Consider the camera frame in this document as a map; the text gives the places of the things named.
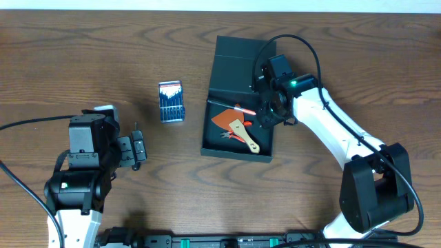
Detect blue precision screwdriver set case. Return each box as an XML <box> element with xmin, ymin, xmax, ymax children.
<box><xmin>158</xmin><ymin>81</ymin><xmax>185</xmax><ymax>123</ymax></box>

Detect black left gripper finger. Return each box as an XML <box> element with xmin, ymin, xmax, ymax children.
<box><xmin>132</xmin><ymin>130</ymin><xmax>147</xmax><ymax>170</ymax></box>
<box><xmin>117</xmin><ymin>136</ymin><xmax>136</xmax><ymax>167</ymax></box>

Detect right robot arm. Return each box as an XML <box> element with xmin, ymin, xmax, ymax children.
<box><xmin>201</xmin><ymin>55</ymin><xmax>414</xmax><ymax>247</ymax></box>

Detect red handled pliers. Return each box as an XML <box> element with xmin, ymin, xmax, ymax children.
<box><xmin>220</xmin><ymin>121</ymin><xmax>253</xmax><ymax>143</ymax></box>

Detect small hammer red black handle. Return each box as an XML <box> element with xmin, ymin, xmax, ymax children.
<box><xmin>207</xmin><ymin>99</ymin><xmax>256</xmax><ymax>116</ymax></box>

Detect black gift box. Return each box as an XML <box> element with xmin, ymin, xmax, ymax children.
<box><xmin>201</xmin><ymin>36</ymin><xmax>274</xmax><ymax>163</ymax></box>

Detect orange scraper wooden handle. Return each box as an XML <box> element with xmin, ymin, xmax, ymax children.
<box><xmin>212</xmin><ymin>108</ymin><xmax>260</xmax><ymax>154</ymax></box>

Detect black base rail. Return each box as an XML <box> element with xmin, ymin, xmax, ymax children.
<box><xmin>94</xmin><ymin>225</ymin><xmax>399</xmax><ymax>248</ymax></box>

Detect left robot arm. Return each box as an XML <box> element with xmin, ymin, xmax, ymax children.
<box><xmin>44</xmin><ymin>105</ymin><xmax>147</xmax><ymax>247</ymax></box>

